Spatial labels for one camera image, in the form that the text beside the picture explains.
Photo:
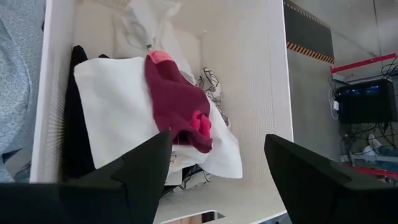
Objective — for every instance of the plain black garment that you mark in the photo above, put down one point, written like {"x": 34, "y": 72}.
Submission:
{"x": 74, "y": 124}

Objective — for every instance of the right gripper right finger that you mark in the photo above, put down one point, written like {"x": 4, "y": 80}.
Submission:
{"x": 326, "y": 193}

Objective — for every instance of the white power adapter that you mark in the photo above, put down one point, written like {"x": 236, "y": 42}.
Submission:
{"x": 335, "y": 105}

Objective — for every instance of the maroon garment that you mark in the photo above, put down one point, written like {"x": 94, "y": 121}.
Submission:
{"x": 174, "y": 93}

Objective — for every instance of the red metal bar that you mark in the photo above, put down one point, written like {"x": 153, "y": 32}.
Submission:
{"x": 373, "y": 171}
{"x": 363, "y": 63}

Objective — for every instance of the white plastic bin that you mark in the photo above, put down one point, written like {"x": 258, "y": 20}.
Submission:
{"x": 248, "y": 93}

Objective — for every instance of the black and white patterned cloth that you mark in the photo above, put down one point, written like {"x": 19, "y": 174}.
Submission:
{"x": 214, "y": 87}

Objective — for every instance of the black hazard-striped floor mat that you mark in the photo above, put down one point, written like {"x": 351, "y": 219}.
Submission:
{"x": 306, "y": 28}

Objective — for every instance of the black computer box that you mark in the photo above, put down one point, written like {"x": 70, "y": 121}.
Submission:
{"x": 367, "y": 105}

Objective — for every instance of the teal patterned shirt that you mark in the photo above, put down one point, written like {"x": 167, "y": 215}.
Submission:
{"x": 15, "y": 77}

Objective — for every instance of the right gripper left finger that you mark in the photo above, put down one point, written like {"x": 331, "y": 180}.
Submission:
{"x": 93, "y": 199}

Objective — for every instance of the thin white shirt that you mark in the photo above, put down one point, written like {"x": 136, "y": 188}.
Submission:
{"x": 146, "y": 28}

